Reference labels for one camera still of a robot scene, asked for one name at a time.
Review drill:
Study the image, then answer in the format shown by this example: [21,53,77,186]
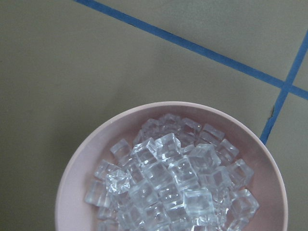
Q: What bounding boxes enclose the pile of ice cubes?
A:
[85,114,259,231]

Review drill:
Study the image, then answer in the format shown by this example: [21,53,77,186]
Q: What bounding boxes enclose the pink bowl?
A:
[55,102,288,231]

